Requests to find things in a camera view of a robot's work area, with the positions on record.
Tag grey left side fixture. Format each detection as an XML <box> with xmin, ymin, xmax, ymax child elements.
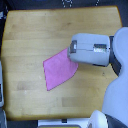
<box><xmin>0</xmin><ymin>61</ymin><xmax>7</xmax><ymax>128</ymax></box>

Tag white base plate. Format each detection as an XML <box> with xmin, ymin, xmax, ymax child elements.
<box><xmin>38</xmin><ymin>118</ymin><xmax>89</xmax><ymax>128</ymax></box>

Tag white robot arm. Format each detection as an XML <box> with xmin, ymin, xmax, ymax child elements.
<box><xmin>67</xmin><ymin>27</ymin><xmax>128</xmax><ymax>128</ymax></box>

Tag pink cloth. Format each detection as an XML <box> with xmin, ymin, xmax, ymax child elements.
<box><xmin>43</xmin><ymin>49</ymin><xmax>78</xmax><ymax>91</ymax></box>

